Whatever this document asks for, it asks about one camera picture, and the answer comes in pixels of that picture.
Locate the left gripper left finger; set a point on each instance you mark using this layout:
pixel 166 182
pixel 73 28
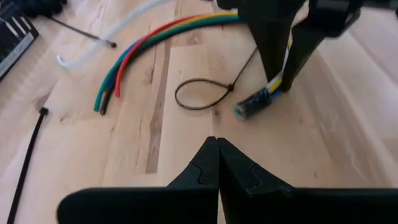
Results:
pixel 140 205

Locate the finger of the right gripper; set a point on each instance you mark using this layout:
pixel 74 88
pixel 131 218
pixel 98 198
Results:
pixel 273 40
pixel 303 53

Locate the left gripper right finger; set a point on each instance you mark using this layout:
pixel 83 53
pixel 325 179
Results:
pixel 295 205

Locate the black zip tie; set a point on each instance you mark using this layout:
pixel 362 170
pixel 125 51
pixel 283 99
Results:
pixel 31 152
pixel 231 87
pixel 112 44

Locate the small black connector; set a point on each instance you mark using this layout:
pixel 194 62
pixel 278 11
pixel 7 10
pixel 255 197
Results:
pixel 253 104

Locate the black work glove grey cuff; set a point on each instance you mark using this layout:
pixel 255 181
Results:
pixel 37 6

